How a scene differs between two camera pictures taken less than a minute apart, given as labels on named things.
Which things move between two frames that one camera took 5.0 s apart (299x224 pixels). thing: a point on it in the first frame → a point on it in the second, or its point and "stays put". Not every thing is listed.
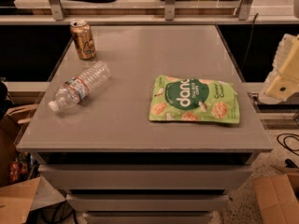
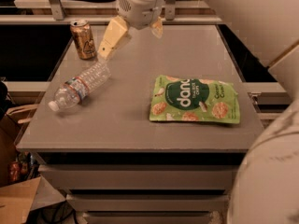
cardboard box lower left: x=19 y=199 stays put
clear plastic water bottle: x=76 y=91 stays put
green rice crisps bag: x=193 y=100 stays put
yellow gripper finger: x=282 y=83 → x=136 y=6
